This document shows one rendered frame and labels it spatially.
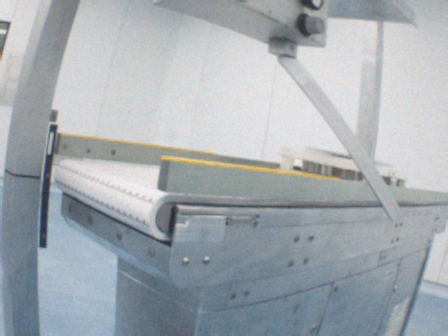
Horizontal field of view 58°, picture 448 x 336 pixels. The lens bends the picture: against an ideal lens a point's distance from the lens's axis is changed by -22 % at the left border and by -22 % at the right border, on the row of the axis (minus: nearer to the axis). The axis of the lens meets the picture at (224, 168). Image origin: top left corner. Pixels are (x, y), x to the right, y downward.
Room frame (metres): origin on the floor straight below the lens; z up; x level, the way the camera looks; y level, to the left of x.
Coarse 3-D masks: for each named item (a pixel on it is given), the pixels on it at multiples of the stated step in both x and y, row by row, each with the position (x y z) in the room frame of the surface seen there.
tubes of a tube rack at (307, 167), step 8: (312, 152) 1.04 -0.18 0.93; (320, 152) 1.02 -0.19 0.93; (328, 152) 1.01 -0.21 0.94; (336, 152) 1.01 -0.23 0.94; (376, 160) 0.98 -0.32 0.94; (304, 168) 1.05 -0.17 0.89; (312, 168) 1.04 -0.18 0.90; (320, 168) 1.03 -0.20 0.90; (328, 168) 1.01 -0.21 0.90; (336, 168) 0.99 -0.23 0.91; (392, 168) 1.06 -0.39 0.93; (336, 176) 0.99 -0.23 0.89; (344, 176) 0.98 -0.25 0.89; (352, 176) 0.96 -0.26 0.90; (360, 176) 0.96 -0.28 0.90; (384, 176) 1.03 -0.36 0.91
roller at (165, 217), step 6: (168, 204) 0.51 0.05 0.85; (162, 210) 0.50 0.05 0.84; (168, 210) 0.51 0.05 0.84; (156, 216) 0.50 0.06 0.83; (162, 216) 0.50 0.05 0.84; (168, 216) 0.51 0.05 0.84; (174, 216) 0.51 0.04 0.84; (156, 222) 0.50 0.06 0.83; (162, 222) 0.50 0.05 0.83; (168, 222) 0.51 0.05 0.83; (174, 222) 0.51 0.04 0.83; (162, 228) 0.50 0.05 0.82; (168, 228) 0.51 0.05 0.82
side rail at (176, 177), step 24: (168, 168) 0.49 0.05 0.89; (192, 168) 0.51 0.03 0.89; (216, 168) 0.53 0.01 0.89; (192, 192) 0.51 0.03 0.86; (216, 192) 0.54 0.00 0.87; (240, 192) 0.57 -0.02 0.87; (264, 192) 0.60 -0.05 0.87; (288, 192) 0.63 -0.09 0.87; (312, 192) 0.68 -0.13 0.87; (336, 192) 0.73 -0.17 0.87; (360, 192) 0.80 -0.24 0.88; (408, 192) 1.01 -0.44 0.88; (432, 192) 1.20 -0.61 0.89
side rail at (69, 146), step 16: (64, 144) 0.68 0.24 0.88; (80, 144) 0.70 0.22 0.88; (96, 144) 0.72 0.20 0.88; (112, 144) 0.75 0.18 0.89; (128, 144) 0.77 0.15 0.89; (112, 160) 0.75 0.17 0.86; (128, 160) 0.78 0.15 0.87; (144, 160) 0.80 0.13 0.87; (160, 160) 0.83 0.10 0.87; (208, 160) 0.91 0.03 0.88; (224, 160) 0.94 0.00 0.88; (240, 160) 0.97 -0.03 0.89; (256, 160) 1.01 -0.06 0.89
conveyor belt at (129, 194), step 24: (72, 168) 0.64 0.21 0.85; (96, 168) 0.63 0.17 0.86; (120, 168) 0.70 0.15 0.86; (144, 168) 0.78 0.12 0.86; (72, 192) 0.63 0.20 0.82; (96, 192) 0.57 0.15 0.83; (120, 192) 0.54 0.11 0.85; (144, 192) 0.52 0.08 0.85; (168, 192) 0.52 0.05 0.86; (120, 216) 0.54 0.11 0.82; (144, 216) 0.50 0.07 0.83
